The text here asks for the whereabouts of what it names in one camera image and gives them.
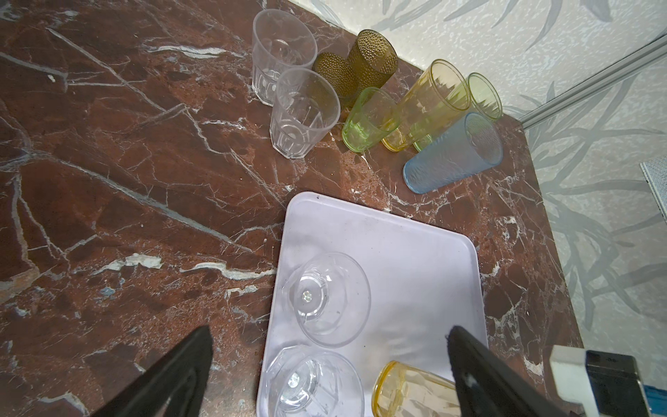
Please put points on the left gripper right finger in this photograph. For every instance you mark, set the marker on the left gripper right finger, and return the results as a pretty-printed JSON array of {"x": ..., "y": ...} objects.
[{"x": 486, "y": 386}]

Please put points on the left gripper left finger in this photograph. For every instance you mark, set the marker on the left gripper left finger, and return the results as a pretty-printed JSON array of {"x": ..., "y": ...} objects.
[{"x": 175, "y": 384}]

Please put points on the yellow short glass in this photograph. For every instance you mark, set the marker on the yellow short glass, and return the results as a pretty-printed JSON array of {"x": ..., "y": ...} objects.
[{"x": 402, "y": 390}]

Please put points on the clear faceted glass front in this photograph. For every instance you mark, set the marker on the clear faceted glass front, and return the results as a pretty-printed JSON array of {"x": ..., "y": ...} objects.
[{"x": 307, "y": 381}]

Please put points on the clear faceted glass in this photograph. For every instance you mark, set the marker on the clear faceted glass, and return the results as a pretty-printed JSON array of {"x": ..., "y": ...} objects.
[
  {"x": 307, "y": 381},
  {"x": 306, "y": 107}
]

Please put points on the lilac plastic tray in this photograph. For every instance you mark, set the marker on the lilac plastic tray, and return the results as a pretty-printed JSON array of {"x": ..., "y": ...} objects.
[{"x": 424, "y": 281}]

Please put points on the tall blue frosted glass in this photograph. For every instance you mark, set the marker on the tall blue frosted glass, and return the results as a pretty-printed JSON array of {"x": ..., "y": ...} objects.
[{"x": 470, "y": 146}]

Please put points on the tall green glass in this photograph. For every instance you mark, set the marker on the tall green glass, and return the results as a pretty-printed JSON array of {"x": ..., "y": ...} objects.
[{"x": 483, "y": 97}]

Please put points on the green short glass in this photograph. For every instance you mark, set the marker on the green short glass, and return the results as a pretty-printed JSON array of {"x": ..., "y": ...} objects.
[{"x": 374, "y": 116}]

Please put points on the tall yellow glass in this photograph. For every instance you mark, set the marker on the tall yellow glass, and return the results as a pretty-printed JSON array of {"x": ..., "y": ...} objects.
[{"x": 438, "y": 99}]

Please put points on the clear faceted glass middle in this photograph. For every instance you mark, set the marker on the clear faceted glass middle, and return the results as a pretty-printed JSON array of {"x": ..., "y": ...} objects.
[{"x": 306, "y": 107}]

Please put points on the amber dotted glass rear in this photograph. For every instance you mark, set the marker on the amber dotted glass rear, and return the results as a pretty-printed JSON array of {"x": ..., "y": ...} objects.
[{"x": 373, "y": 59}]

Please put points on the amber dotted glass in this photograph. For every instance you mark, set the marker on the amber dotted glass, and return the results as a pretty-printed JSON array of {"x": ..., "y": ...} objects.
[
  {"x": 373, "y": 59},
  {"x": 339, "y": 73}
]

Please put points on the amber dotted glass front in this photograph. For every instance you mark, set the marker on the amber dotted glass front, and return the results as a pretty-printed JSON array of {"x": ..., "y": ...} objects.
[{"x": 339, "y": 73}]

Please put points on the white wire mesh basket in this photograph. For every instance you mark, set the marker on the white wire mesh basket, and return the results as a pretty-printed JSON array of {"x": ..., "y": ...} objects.
[{"x": 654, "y": 172}]

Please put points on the horizontal aluminium frame bar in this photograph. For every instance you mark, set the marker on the horizontal aluminium frame bar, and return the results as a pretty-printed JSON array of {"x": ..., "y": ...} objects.
[{"x": 609, "y": 76}]

